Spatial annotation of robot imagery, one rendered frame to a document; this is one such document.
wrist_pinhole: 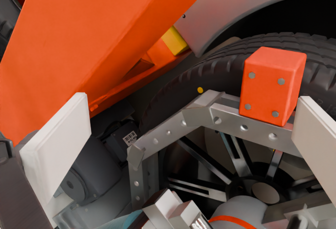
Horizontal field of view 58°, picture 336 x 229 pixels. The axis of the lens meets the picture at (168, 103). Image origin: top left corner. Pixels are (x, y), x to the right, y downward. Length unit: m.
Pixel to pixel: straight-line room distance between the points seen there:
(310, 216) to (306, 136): 0.35
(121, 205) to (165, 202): 0.85
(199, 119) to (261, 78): 0.13
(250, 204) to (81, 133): 0.48
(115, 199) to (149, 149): 0.62
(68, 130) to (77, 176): 0.83
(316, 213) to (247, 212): 0.13
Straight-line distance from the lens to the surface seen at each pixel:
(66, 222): 1.19
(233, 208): 0.61
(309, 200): 0.58
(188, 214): 0.36
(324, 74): 0.52
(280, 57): 0.46
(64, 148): 0.17
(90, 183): 0.99
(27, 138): 0.17
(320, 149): 0.17
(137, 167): 0.67
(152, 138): 0.60
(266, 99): 0.45
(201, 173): 0.94
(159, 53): 0.97
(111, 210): 1.20
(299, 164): 1.14
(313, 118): 0.18
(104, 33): 0.42
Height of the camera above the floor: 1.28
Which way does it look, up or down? 43 degrees down
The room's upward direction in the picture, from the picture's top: 53 degrees clockwise
